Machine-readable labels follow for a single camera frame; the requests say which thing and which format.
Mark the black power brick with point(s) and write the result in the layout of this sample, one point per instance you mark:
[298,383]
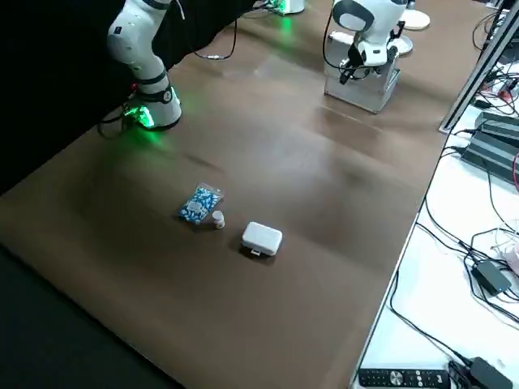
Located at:
[491,277]
[486,374]

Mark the aluminium frame post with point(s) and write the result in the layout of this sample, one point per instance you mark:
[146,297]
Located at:
[466,89]

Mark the small white pill bottle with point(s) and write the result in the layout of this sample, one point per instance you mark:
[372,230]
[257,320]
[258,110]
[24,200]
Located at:
[219,221]

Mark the silver aluminium medical kit case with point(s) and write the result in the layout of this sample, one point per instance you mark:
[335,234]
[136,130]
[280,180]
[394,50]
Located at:
[357,95]

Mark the blue white capsule bag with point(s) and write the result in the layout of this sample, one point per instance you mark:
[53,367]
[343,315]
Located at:
[198,202]

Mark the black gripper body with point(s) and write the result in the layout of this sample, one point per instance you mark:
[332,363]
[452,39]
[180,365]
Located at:
[355,54]

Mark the black remote control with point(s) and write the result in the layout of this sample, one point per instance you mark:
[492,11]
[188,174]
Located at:
[405,378]

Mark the white round plate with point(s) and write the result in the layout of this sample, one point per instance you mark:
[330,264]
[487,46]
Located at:
[416,19]

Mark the dark grey power supply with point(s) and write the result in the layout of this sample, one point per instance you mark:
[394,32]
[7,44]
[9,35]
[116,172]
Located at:
[503,123]
[494,156]

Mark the gray rimmed round plate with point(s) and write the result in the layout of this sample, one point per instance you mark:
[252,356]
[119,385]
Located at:
[405,46]

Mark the white plastic box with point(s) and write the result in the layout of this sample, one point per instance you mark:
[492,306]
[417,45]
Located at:
[262,238]

